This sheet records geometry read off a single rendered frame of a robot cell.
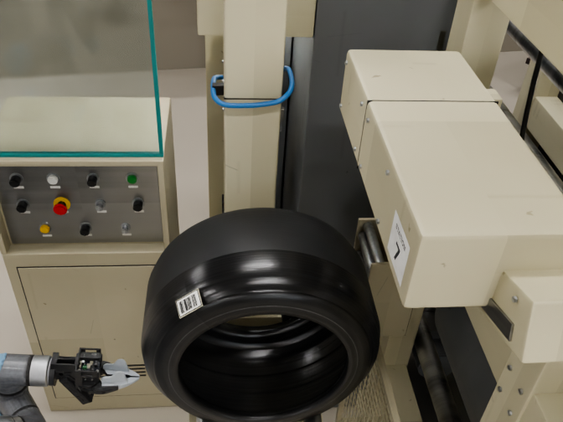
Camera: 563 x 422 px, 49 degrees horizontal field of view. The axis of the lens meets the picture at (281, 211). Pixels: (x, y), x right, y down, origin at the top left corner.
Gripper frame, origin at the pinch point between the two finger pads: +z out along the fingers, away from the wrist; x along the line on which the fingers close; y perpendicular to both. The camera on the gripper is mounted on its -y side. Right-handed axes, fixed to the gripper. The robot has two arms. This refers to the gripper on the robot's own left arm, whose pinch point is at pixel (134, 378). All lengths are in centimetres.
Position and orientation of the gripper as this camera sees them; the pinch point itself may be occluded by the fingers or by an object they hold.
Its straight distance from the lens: 165.4
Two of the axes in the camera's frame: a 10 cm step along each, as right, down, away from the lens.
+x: -0.8, -6.3, 7.7
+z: 9.8, 0.8, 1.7
